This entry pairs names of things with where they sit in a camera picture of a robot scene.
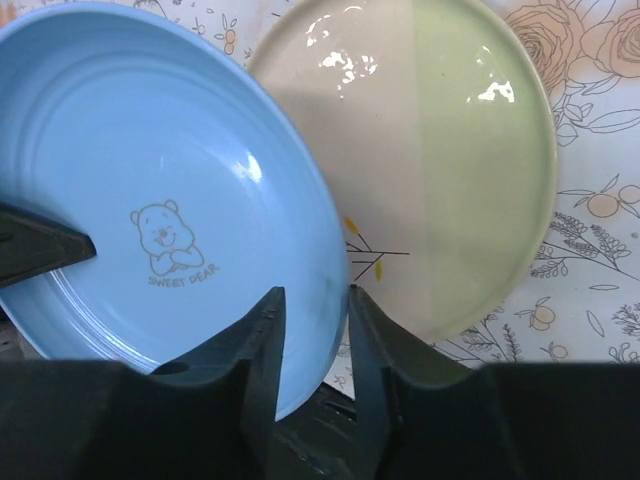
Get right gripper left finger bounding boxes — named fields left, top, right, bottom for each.
left=1, top=287, right=286, bottom=479

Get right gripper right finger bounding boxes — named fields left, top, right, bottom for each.
left=349, top=286, right=639, bottom=479

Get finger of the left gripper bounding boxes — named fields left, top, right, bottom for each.
left=0, top=202, right=96, bottom=288

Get blue round plate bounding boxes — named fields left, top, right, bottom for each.
left=1, top=2, right=349, bottom=418

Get floral table mat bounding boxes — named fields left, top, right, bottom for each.
left=0, top=0, right=640, bottom=401

